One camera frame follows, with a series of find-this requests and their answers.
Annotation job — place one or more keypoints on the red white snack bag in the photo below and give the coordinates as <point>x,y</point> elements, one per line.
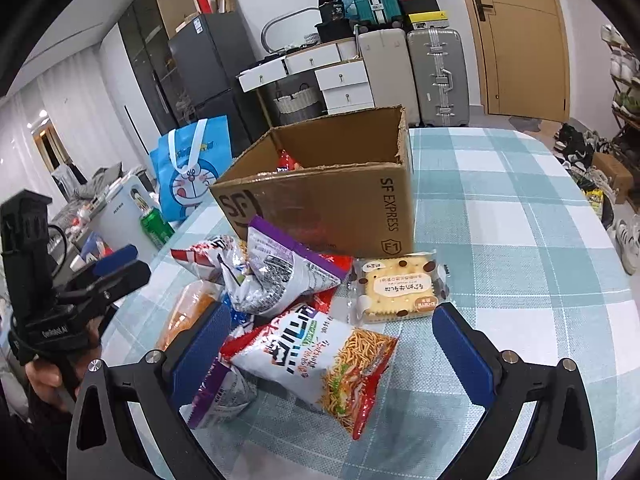
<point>205,260</point>

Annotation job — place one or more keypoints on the white curtain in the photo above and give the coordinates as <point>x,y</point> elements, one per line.
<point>85,125</point>

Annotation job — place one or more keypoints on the beige suitcase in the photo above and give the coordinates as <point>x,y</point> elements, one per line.
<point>387,75</point>

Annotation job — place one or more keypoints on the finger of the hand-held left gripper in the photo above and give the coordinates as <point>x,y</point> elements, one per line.
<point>116,257</point>
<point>125,280</point>

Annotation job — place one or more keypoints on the blue cartoon tote bag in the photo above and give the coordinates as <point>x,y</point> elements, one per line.
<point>185,180</point>

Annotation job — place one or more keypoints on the black bag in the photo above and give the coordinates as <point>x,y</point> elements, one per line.
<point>337,32</point>

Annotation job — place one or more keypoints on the white noodle snack bag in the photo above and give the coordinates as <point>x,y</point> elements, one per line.
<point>310,360</point>

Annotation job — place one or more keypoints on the green drink can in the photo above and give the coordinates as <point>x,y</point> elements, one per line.
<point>157,230</point>

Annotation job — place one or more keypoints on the white appliance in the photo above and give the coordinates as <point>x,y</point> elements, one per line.
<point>120,220</point>

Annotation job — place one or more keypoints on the wooden door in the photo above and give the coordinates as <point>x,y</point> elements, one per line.
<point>525,50</point>

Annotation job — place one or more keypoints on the clear cracker packet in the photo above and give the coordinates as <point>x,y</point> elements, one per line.
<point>395,287</point>

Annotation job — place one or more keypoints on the small black box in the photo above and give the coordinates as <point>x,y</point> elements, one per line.
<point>334,7</point>

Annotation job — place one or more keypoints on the dark glass cabinet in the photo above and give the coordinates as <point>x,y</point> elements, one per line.
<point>145,60</point>

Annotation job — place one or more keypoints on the wooden shoe rack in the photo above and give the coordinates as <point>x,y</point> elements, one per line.
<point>631,130</point>

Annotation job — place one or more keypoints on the grey refrigerator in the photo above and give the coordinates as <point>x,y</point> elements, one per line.
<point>215,70</point>

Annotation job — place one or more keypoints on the curved metal frame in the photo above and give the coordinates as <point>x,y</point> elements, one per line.
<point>272,20</point>

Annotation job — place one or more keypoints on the silver suitcase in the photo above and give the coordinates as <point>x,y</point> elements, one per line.
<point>440,80</point>

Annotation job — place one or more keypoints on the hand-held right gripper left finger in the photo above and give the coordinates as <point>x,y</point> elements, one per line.
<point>200,350</point>

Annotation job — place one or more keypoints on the red snack packet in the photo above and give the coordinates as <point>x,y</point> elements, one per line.
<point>286,162</point>
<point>340,262</point>

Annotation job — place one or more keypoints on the large cardboard box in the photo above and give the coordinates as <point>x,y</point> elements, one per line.
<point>172,2</point>

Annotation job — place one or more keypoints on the yellow black shoe box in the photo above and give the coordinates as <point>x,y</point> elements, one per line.
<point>427,21</point>

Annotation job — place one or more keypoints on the small cardboard box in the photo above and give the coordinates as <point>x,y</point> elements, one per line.
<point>612,175</point>

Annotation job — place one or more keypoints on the person's left hand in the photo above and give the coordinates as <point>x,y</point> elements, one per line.
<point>42,377</point>

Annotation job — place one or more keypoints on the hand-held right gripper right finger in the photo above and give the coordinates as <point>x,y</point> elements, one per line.
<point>462,355</point>

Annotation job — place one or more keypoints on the brown cardboard box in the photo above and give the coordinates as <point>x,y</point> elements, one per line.
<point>325,200</point>

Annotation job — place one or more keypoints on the woven laundry basket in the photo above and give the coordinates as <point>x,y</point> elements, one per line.
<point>297,102</point>

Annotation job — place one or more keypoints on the pile of loose shoes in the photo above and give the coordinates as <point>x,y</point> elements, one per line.
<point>580,145</point>

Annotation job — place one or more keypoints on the white drawer desk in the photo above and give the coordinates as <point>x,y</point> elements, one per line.
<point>345,80</point>

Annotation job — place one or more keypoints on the orange snack bag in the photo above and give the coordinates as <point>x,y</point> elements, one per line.
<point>187,310</point>

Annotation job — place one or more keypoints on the blue cookie packet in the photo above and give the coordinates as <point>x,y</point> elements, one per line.
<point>235,317</point>

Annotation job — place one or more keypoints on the shoe rack with shoes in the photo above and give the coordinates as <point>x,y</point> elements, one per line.
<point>622,65</point>

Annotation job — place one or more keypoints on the purple silver snack bag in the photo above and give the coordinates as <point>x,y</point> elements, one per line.
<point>225,395</point>
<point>285,270</point>

